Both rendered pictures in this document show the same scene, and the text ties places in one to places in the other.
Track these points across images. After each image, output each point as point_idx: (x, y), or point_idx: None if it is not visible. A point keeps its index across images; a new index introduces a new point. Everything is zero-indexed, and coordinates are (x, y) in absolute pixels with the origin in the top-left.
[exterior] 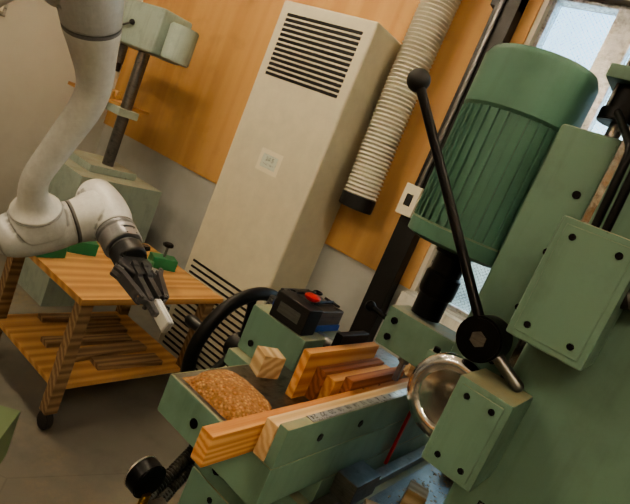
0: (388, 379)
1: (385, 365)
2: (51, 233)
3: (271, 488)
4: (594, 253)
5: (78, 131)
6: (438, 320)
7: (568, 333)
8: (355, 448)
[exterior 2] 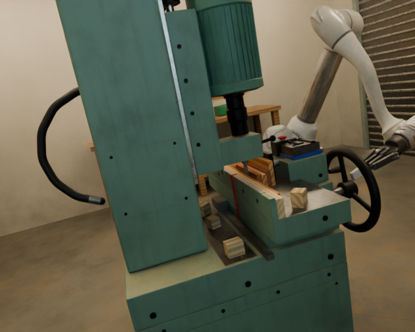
0: (249, 174)
1: (264, 173)
2: (388, 138)
3: (209, 180)
4: None
5: (364, 84)
6: (231, 134)
7: None
8: (222, 188)
